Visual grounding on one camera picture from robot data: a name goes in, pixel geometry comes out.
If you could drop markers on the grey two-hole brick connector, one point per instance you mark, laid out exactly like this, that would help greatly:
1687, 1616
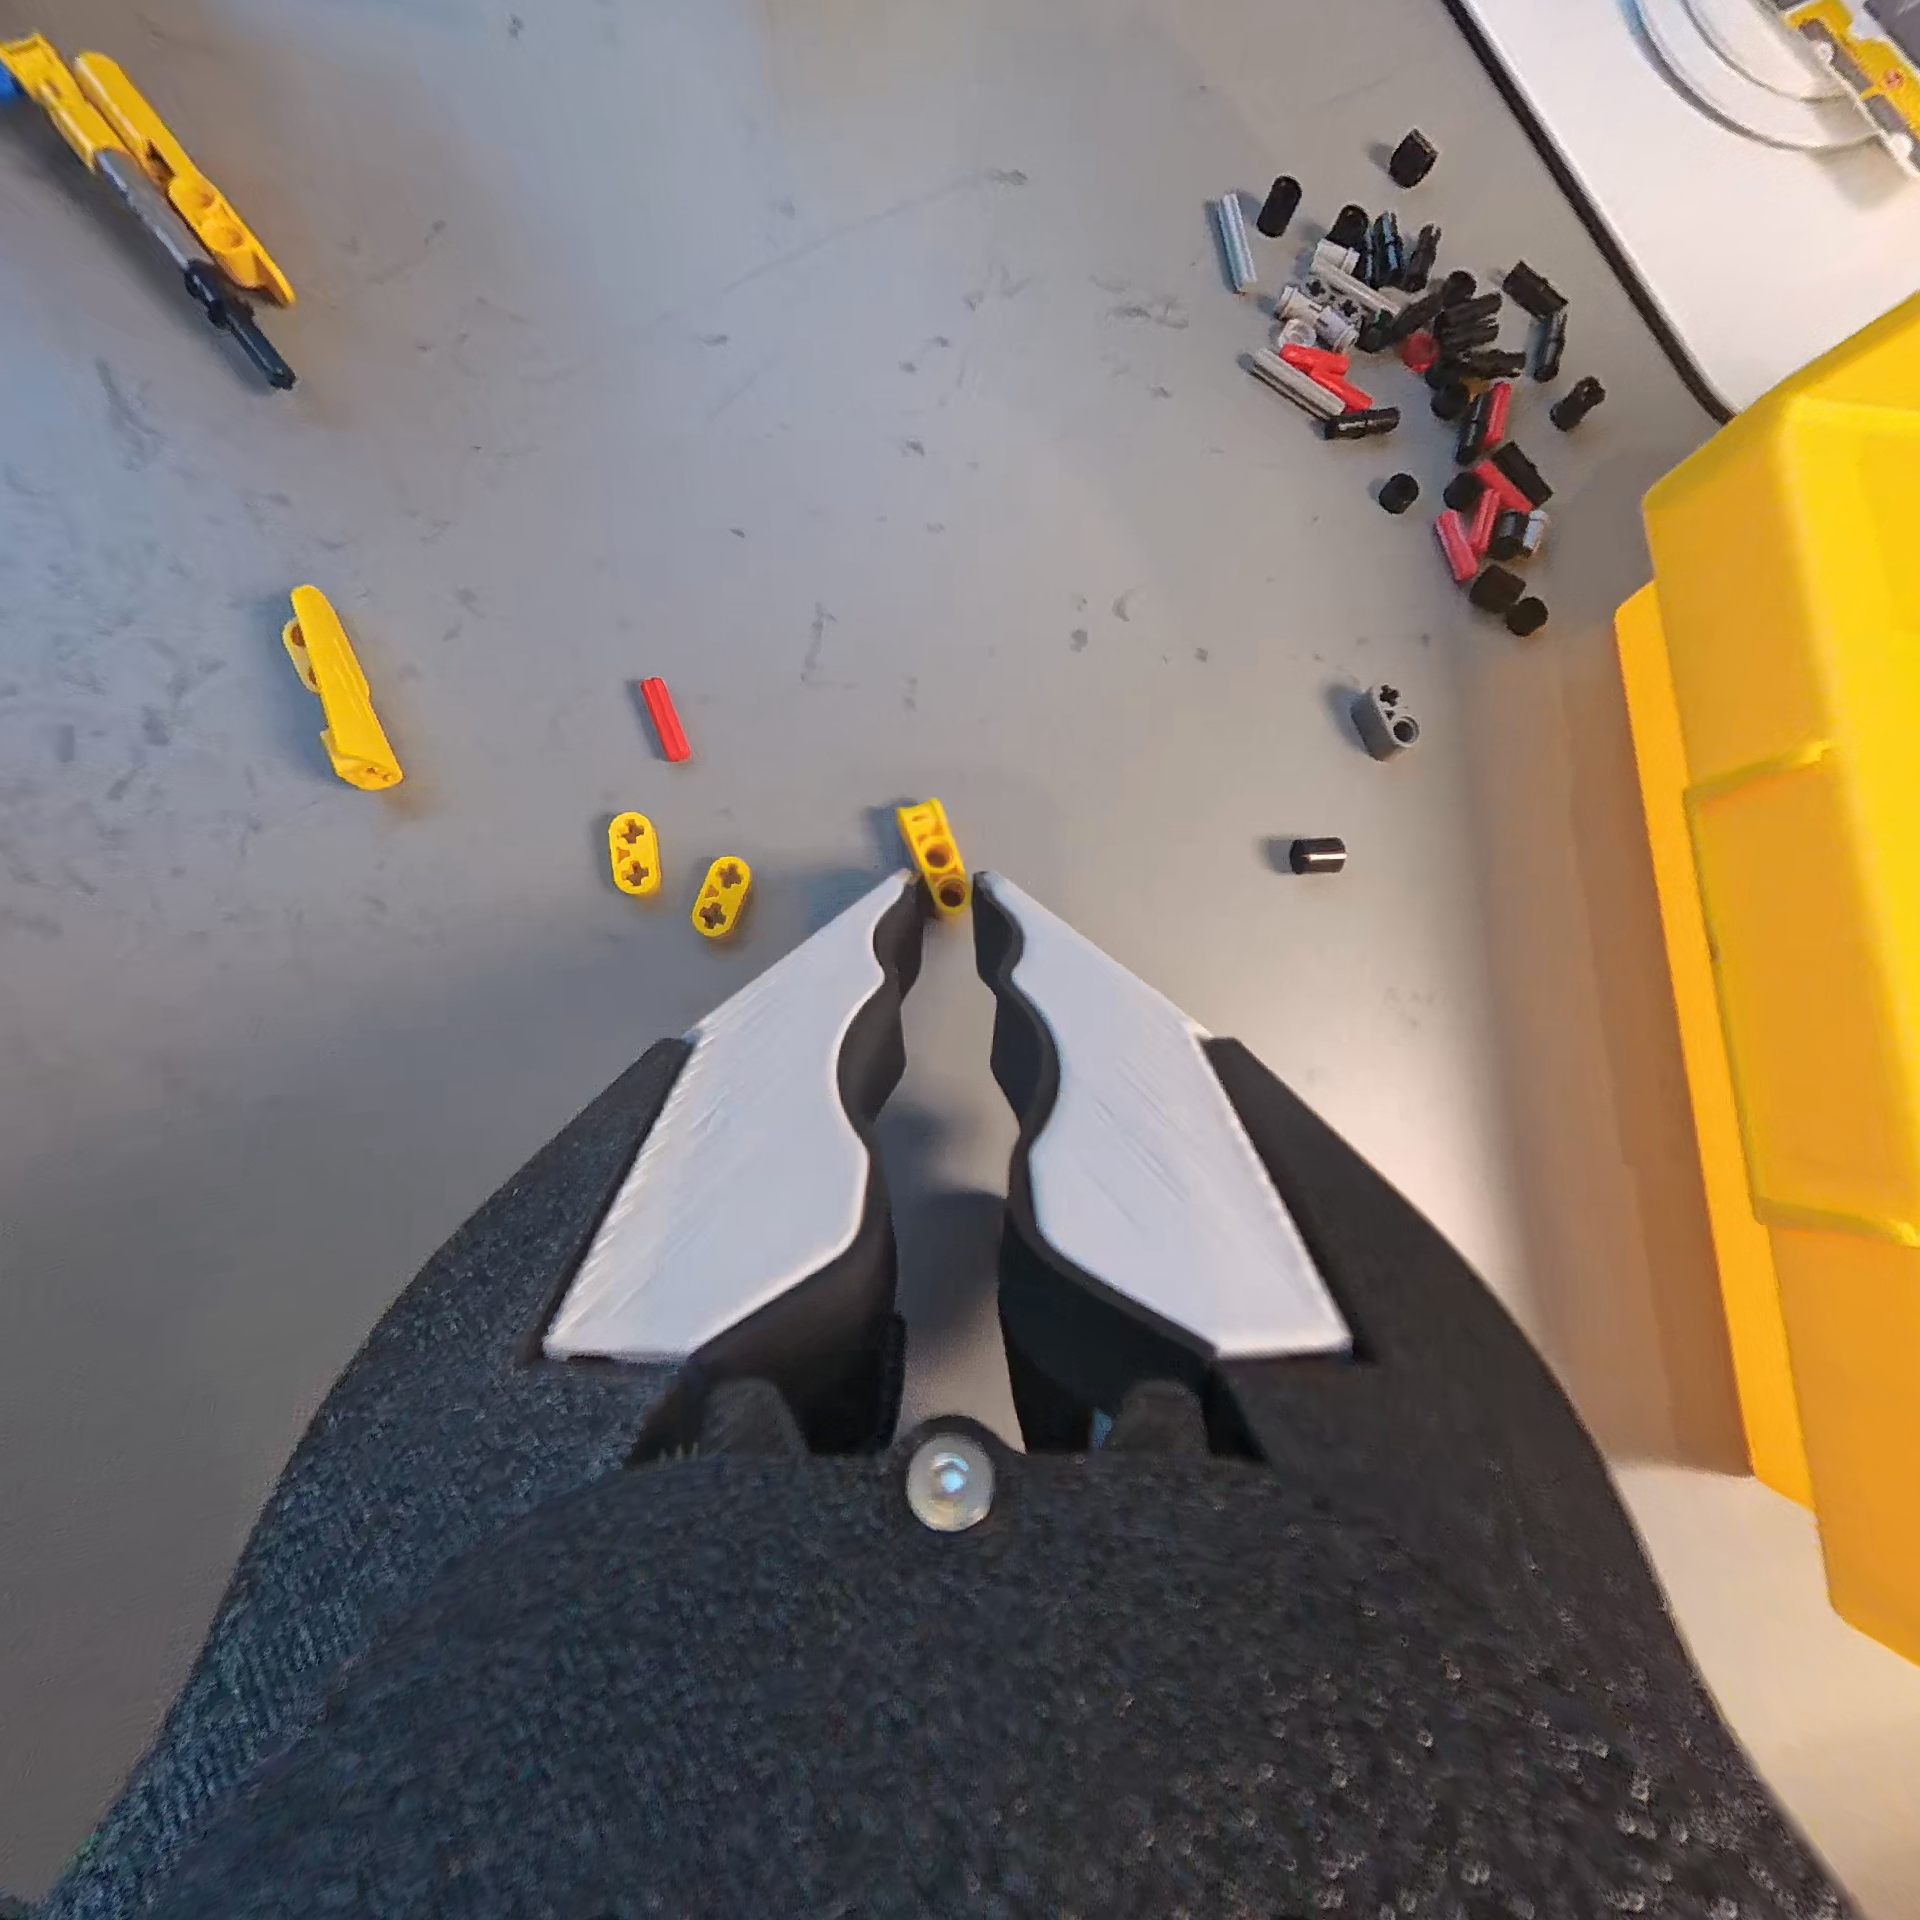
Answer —
1385, 721

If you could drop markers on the grey desk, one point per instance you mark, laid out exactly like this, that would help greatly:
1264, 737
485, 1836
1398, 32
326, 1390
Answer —
902, 451

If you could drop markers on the pile of black red pieces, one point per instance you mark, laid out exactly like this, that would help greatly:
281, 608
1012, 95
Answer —
1471, 376

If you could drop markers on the yellow black sticker sheet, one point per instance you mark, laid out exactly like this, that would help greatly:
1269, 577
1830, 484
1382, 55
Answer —
1868, 60

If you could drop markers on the small black brick pin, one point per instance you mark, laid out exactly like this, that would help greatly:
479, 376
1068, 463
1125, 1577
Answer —
1318, 856
1410, 159

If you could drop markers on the white book stand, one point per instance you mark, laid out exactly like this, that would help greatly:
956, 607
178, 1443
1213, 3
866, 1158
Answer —
1695, 225

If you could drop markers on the small red brick pin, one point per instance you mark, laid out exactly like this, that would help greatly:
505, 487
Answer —
663, 721

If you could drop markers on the small yellow two-hole beam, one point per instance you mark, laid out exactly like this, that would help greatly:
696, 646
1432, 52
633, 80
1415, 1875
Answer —
722, 897
633, 854

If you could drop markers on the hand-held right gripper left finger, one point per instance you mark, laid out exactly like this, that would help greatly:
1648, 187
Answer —
735, 1200

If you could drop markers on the long yellow brick beam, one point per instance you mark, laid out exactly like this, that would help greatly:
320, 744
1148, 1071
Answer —
353, 721

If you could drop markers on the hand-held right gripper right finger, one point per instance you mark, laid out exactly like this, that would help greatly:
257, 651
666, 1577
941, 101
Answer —
1170, 1200

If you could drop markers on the yellow brick arm with axle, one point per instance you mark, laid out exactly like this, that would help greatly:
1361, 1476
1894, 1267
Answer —
149, 149

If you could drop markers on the yellow storage bin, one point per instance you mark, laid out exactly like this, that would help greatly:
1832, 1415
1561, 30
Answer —
1799, 600

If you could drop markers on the short yellow brick connector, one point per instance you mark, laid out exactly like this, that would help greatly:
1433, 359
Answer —
932, 840

